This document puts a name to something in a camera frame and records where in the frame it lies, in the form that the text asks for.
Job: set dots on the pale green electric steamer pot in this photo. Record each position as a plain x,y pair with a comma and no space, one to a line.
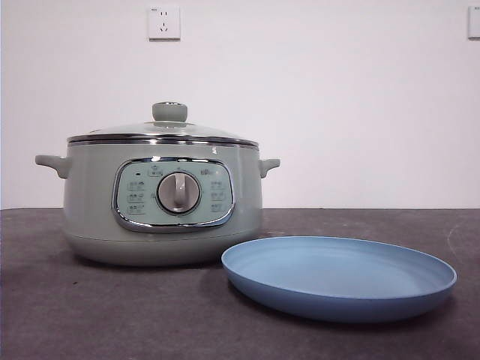
93,210

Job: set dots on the glass lid with green knob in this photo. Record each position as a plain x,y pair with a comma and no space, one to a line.
169,111

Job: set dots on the blue round plate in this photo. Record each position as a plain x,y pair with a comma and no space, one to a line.
337,277

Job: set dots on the white wall socket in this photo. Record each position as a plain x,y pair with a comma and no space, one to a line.
164,23

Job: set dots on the white wall switch plate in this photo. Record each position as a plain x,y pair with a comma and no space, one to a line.
474,22

